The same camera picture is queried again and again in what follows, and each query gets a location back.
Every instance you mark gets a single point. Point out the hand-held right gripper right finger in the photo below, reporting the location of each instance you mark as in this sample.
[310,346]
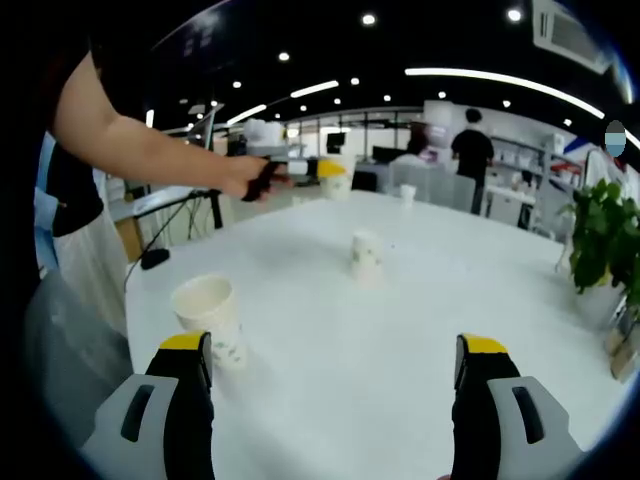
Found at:
[500,425]

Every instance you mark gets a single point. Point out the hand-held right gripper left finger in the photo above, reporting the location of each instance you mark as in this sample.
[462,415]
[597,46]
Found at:
[150,425]

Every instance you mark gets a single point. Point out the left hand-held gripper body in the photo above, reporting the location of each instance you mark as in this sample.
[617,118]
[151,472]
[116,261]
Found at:
[265,137]

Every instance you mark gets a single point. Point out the leaf-print white paper cup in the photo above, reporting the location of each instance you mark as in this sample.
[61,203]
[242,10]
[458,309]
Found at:
[205,305]
[408,194]
[366,260]
[335,187]

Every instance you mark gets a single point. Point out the person's left hand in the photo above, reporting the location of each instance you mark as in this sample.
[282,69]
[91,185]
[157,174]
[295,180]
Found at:
[235,172]

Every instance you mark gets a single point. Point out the black screen on tripod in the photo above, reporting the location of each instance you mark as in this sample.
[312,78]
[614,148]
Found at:
[335,142]

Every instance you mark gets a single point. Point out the short ceiling light strip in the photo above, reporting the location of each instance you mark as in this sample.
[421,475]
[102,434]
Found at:
[315,89]
[247,114]

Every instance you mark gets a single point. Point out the black office chair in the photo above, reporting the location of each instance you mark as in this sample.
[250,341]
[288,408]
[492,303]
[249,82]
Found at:
[364,180]

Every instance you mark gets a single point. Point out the open laptop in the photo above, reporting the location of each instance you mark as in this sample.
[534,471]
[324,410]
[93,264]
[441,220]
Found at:
[207,130]

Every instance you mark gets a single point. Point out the black computer monitor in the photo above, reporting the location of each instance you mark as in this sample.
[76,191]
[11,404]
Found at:
[387,154]

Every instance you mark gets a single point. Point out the grey mesh office chair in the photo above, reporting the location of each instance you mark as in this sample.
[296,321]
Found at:
[75,350]

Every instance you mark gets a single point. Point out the grey desk partition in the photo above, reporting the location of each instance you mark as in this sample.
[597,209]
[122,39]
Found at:
[435,185]

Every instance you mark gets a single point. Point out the white table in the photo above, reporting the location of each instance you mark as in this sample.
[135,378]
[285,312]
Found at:
[400,350]

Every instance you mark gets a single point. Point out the black-legged side desk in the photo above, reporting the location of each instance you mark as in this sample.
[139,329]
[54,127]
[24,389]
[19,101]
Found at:
[150,200]

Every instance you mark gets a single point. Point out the round ceiling spotlights group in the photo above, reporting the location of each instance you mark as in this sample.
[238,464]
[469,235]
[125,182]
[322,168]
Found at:
[368,19]

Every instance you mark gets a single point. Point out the black oval device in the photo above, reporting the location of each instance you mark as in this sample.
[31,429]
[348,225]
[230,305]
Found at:
[155,258]

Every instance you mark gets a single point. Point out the long curved ceiling light strip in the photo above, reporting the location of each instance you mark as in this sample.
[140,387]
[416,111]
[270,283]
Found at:
[500,77]

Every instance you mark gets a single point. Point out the person's dark shirt torso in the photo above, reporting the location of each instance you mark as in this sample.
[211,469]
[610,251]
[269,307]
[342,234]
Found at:
[65,55]

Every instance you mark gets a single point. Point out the green potted plant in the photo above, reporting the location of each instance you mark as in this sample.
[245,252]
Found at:
[610,235]

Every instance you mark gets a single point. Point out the ceiling air conditioner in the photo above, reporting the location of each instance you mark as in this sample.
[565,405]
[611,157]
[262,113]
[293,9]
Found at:
[570,35]

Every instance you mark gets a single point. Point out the white wall shelving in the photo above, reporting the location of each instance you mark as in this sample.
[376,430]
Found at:
[525,155]

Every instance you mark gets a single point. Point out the red blue striped wall banner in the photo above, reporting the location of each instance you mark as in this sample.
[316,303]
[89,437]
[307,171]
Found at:
[582,145]

